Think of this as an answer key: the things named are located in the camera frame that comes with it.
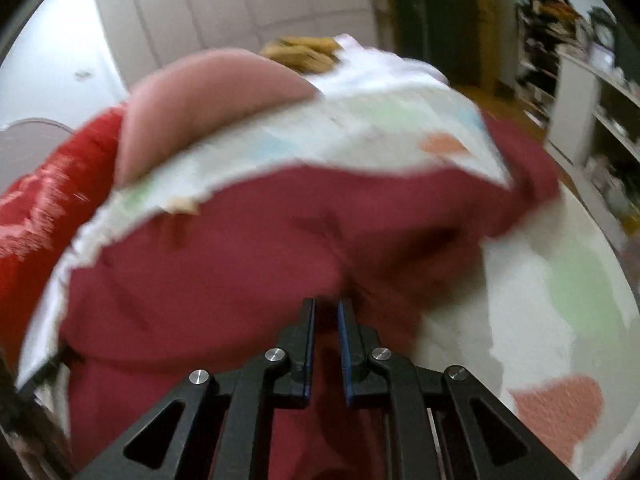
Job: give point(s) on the round grey headboard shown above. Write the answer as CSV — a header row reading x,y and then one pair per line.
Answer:
x,y
30,145

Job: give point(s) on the dark curtain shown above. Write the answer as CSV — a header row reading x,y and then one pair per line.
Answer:
x,y
440,20

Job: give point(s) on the white bedsheet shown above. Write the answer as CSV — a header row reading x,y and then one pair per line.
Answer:
x,y
380,57

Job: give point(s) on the pink pillow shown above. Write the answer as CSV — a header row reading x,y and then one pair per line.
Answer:
x,y
200,105

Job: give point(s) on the white shelf unit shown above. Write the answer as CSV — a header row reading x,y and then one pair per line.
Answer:
x,y
575,100

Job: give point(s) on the red floral quilt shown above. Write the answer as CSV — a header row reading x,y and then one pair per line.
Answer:
x,y
45,200

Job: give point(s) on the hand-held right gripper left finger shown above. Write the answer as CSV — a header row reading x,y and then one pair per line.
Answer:
x,y
311,340

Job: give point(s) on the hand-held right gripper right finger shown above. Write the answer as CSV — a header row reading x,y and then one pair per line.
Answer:
x,y
344,345

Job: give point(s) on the wall switch plate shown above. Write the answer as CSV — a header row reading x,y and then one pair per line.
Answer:
x,y
86,75

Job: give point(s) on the brown plush toy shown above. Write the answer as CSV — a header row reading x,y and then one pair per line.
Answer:
x,y
300,55

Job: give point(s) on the white heart print blanket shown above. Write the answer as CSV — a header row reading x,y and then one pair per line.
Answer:
x,y
550,285

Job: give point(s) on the dark red garment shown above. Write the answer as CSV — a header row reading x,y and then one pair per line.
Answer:
x,y
225,260

